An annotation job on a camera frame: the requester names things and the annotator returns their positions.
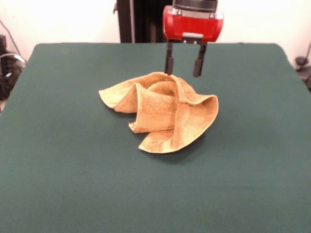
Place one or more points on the tan terry towel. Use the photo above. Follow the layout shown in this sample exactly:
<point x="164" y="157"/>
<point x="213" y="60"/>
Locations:
<point x="192" y="121"/>

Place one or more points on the small black box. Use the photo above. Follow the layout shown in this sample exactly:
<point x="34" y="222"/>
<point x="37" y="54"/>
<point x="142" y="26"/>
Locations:
<point x="2" y="43"/>

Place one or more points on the black floor device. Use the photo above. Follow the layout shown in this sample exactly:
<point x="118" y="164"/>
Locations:
<point x="301" y="60"/>

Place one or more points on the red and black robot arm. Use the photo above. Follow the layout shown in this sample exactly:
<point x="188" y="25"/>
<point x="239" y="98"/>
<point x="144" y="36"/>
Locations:
<point x="194" y="4"/>

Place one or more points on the dark green table cloth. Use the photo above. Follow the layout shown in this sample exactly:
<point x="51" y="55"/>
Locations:
<point x="73" y="157"/>

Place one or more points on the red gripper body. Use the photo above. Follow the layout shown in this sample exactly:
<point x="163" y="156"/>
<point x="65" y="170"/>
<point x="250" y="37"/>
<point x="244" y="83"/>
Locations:
<point x="192" y="26"/>

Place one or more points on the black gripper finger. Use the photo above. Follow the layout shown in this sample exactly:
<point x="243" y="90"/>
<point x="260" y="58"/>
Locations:
<point x="169" y="60"/>
<point x="198" y="63"/>

